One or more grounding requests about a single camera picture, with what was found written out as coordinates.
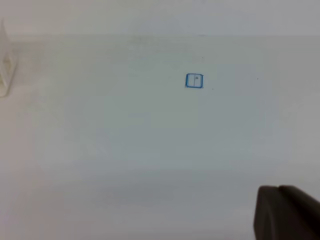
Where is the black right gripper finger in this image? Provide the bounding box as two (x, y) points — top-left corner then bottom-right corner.
(253, 185), (320, 240)

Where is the white test tube rack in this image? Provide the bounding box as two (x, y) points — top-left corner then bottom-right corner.
(0, 17), (17, 98)

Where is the blue square marker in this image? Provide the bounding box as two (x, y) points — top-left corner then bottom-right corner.
(185, 73), (204, 89)

